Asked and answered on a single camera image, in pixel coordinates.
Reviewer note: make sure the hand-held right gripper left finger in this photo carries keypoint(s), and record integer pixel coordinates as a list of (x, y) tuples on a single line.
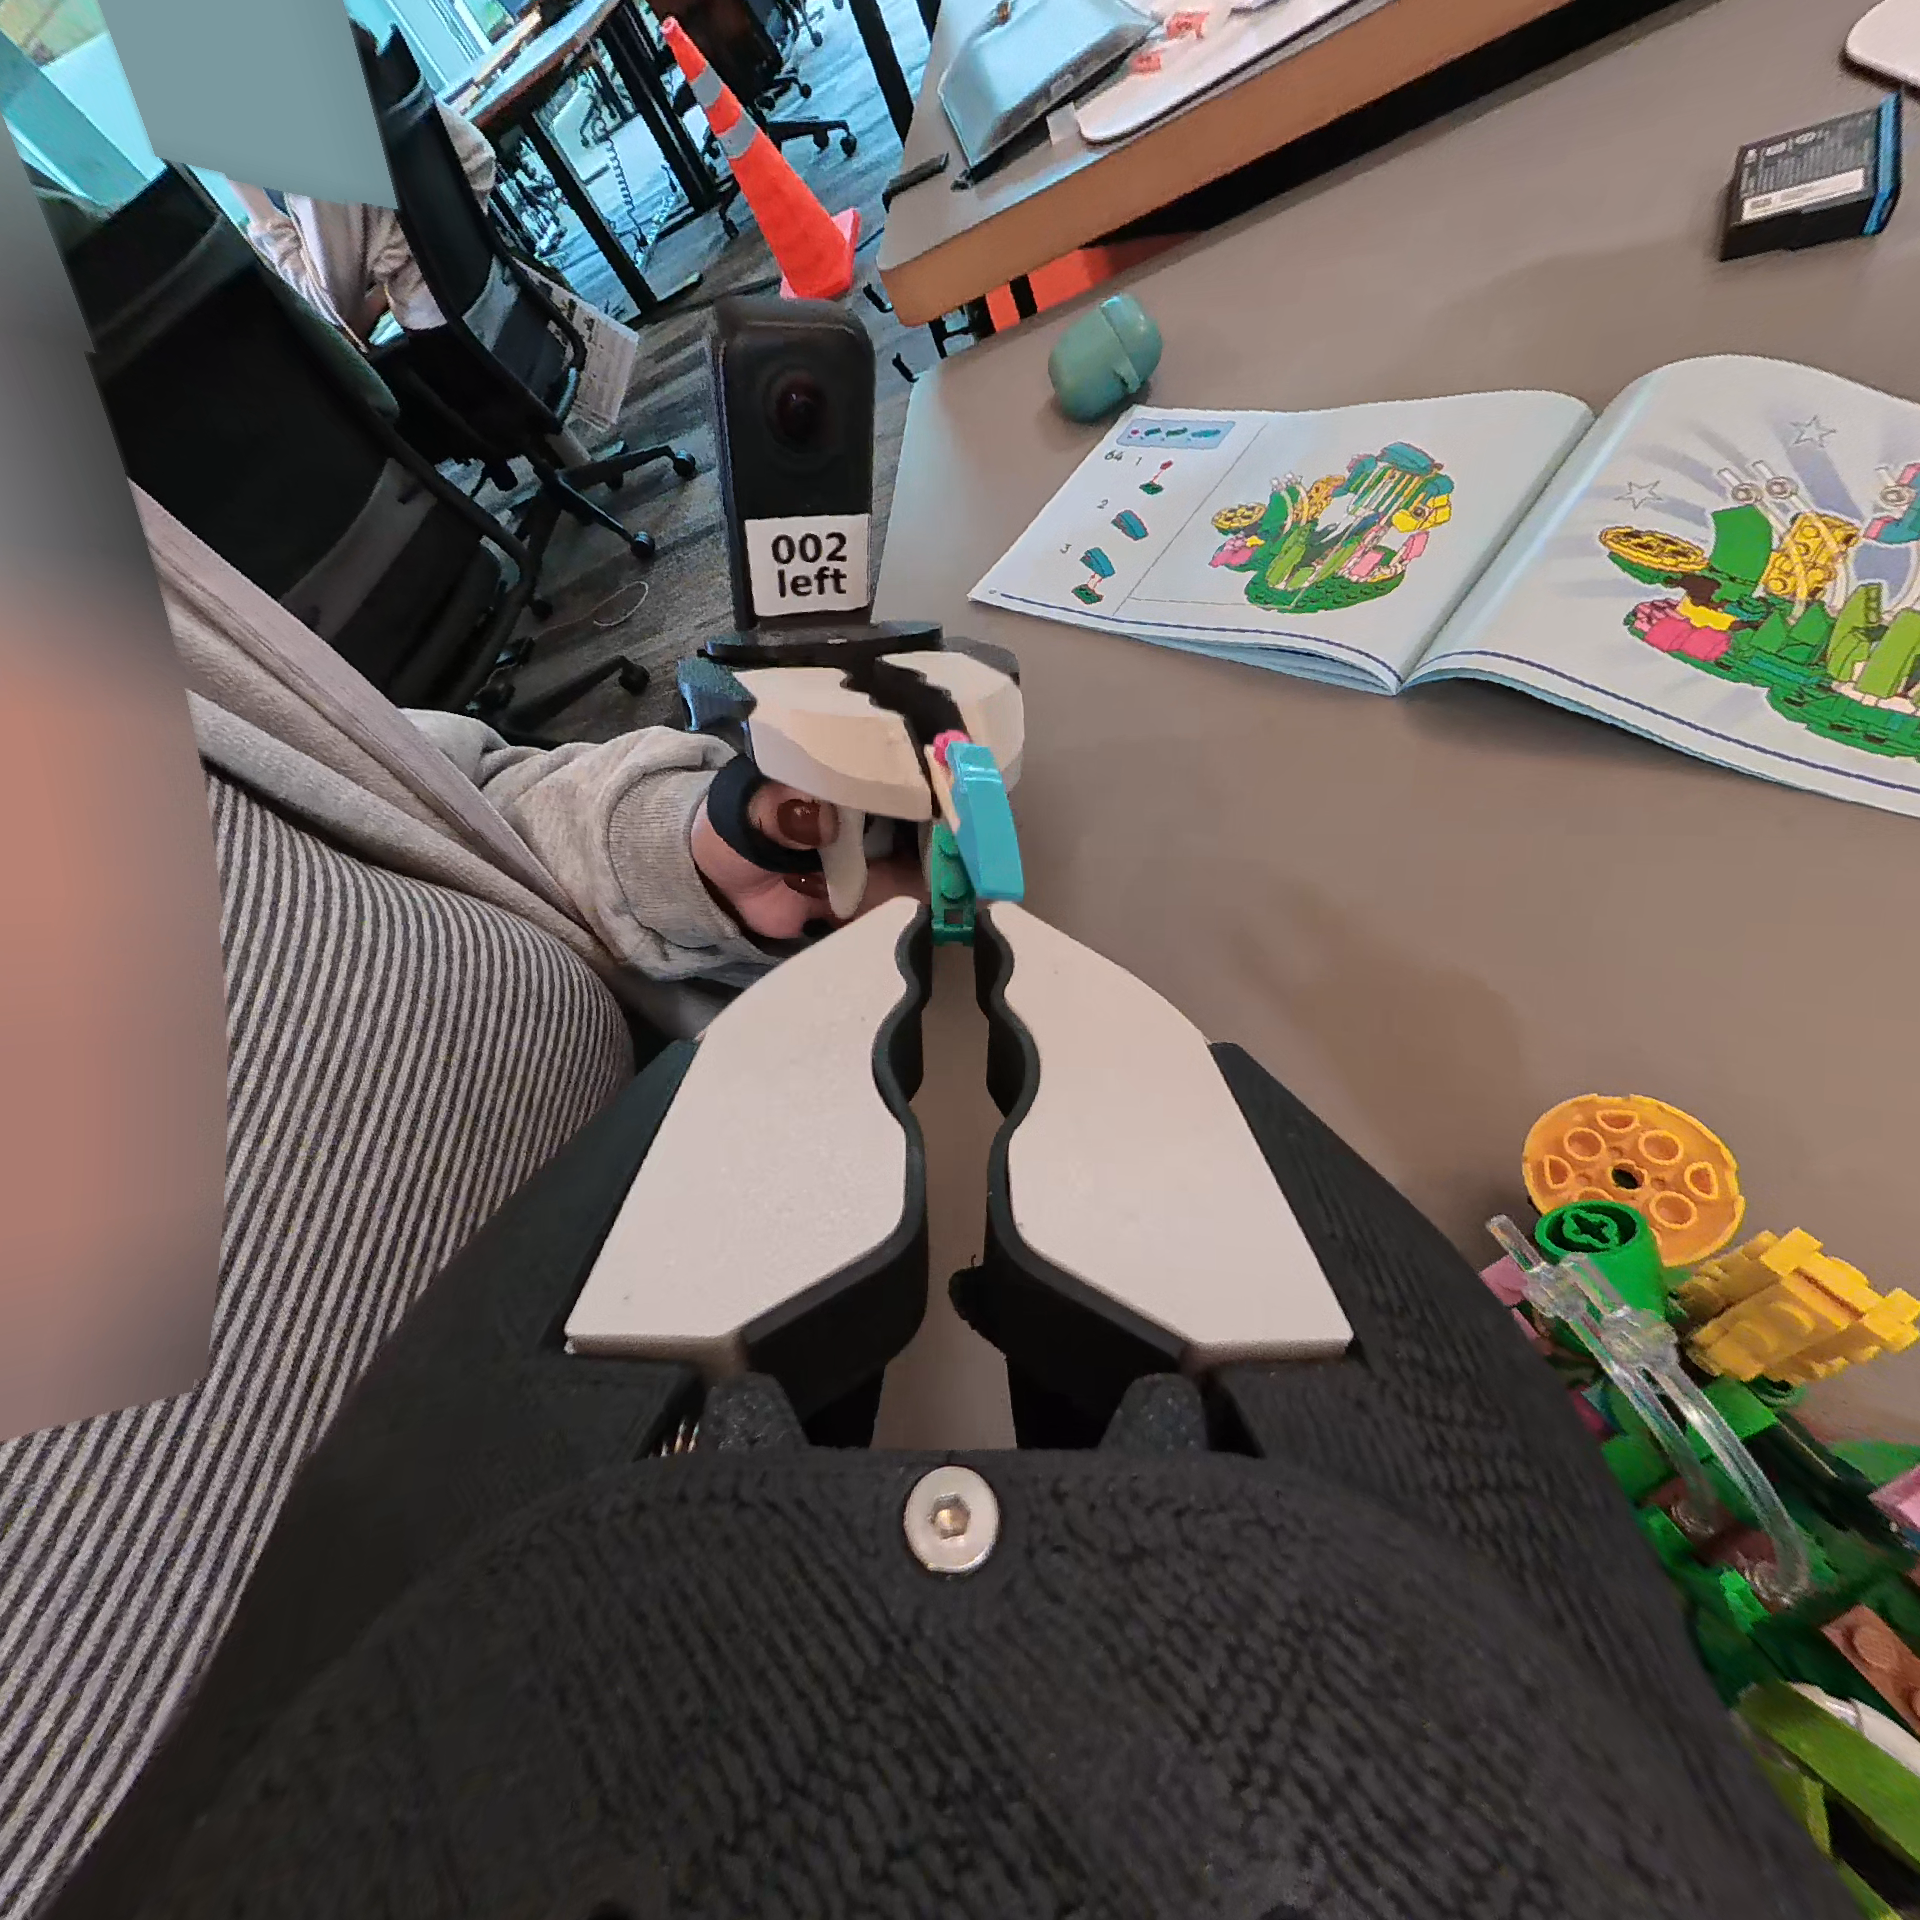
[(750, 1171)]

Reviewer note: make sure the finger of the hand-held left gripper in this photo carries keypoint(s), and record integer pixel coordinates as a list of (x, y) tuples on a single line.
[(835, 749), (976, 697)]

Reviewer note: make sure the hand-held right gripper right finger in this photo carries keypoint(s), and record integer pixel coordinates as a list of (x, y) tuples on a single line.
[(1154, 1171)]

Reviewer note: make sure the teal pink brick assembly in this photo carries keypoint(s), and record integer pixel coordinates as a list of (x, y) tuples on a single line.
[(983, 812)]

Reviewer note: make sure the small green brick plate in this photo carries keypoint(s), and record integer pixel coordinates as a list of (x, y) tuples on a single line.
[(948, 898)]

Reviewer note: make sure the person's left forearm grey sleeve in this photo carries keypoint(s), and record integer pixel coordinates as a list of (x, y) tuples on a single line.
[(599, 825)]

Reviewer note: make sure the person's left hand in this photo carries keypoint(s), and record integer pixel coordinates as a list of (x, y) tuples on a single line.
[(787, 898)]

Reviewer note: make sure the printed paper sheet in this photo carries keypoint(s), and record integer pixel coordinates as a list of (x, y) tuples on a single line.
[(599, 359)]

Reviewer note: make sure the orange traffic cone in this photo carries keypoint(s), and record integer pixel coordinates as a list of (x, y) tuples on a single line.
[(772, 180)]

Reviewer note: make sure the orange black striped object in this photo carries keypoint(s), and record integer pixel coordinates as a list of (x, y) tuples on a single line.
[(1065, 284)]

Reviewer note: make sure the teal egg-shaped case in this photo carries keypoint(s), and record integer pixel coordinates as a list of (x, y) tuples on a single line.
[(1103, 359)]

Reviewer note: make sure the black office chair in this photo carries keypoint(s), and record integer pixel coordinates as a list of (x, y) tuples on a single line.
[(302, 495), (466, 301)]

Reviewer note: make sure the silver plastic bag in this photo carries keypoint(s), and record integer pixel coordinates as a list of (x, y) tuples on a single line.
[(1035, 75)]

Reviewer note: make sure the brick flower model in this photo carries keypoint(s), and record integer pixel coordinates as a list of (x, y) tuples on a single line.
[(1635, 1171)]

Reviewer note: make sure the wood-edged table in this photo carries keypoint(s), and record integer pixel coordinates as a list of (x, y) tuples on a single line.
[(1188, 158)]

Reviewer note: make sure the open brick instruction booklet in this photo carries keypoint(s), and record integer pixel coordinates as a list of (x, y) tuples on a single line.
[(1426, 510)]

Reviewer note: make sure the person's grey sweatshirt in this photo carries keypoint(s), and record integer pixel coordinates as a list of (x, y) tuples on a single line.
[(331, 705)]

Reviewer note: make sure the white flat tray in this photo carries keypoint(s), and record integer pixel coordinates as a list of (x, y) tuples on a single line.
[(1201, 88)]

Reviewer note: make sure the black box blue edge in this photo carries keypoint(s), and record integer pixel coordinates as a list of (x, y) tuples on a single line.
[(1801, 174)]

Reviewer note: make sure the white rounded object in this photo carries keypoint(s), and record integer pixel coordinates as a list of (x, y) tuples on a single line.
[(1893, 37)]

